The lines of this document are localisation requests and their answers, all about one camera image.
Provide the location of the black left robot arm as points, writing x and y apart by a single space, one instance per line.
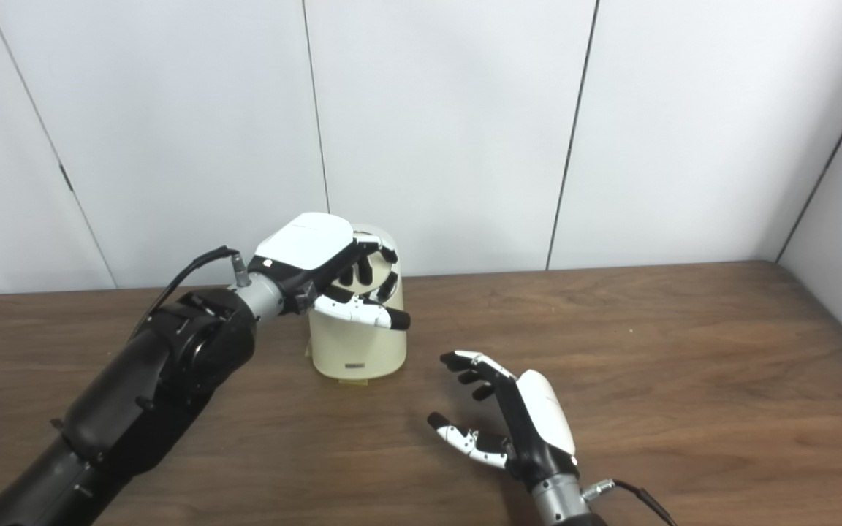
143 394

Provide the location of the cream round bin lid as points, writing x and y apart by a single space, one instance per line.
373 274

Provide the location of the black wall seam clip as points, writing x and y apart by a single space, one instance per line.
66 177

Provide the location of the cream-colored bin body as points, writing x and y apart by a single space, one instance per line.
359 347

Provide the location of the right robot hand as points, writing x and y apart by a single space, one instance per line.
541 424

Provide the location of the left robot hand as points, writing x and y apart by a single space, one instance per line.
304 248

